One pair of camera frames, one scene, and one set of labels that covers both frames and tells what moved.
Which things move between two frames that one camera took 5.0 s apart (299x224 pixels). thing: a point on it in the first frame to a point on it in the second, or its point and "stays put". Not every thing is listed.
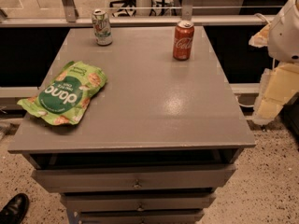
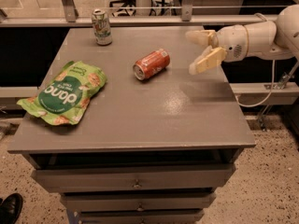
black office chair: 125,5 stays put
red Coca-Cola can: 183,40 to 150,63
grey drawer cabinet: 160,137 stays put
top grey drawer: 130,177 stays put
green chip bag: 64,99 stays put
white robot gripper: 285,36 to 233,43
